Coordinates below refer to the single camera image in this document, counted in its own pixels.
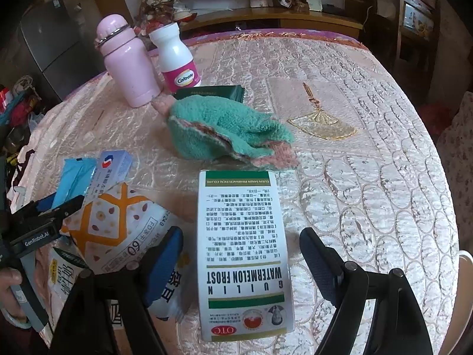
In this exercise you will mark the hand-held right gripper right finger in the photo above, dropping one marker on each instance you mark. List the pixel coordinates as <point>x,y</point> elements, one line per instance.
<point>319,266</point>

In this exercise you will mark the red orange cloth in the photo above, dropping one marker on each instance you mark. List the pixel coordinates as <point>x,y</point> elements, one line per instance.
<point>436,118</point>

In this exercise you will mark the white green-striped medicine box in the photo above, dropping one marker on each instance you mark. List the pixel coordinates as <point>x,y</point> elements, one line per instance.
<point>240,247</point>

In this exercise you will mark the white black-printed packet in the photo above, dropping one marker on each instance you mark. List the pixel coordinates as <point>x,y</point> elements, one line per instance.
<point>114,314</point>

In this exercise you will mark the small blue white box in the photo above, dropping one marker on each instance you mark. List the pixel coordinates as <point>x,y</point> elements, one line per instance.
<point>111,170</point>

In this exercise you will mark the orange patterned snack bag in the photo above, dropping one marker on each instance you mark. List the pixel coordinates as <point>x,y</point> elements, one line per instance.
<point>122,222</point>

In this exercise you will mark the white green-printed bag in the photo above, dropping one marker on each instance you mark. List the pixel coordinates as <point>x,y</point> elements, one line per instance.
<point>66,270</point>

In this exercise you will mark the green terry towel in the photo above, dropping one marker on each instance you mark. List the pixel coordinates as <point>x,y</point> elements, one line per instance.
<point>214,129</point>

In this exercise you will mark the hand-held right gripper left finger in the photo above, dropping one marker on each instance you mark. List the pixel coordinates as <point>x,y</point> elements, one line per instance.
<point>162,262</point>

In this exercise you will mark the dark green packet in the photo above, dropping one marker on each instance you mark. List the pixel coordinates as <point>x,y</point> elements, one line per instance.
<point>218,92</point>

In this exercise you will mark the grey refrigerator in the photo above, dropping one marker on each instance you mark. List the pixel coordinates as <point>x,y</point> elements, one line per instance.
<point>55,44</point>

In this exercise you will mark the floral printed box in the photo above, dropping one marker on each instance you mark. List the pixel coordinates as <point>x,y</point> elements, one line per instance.
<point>417,14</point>

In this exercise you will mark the person's left hand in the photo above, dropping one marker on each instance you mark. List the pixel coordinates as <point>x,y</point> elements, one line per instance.
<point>9,288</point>

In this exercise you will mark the pink thermos bottle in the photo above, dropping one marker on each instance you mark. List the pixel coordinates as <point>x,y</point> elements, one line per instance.
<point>129,66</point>

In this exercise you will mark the wooden rack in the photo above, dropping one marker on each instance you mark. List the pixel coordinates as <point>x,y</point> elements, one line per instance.
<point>399,44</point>

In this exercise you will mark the low wooden cabinet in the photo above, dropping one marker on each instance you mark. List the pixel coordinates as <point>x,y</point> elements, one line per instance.
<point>277,18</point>

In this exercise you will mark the light blue packet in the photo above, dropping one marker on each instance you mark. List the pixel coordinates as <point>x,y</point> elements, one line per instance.
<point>74,181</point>

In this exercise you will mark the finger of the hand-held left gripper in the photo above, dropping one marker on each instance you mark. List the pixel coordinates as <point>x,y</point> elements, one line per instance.
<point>55,212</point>
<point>50,201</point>

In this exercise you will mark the white bottle pink label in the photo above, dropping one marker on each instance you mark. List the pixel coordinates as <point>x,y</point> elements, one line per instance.
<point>173,55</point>

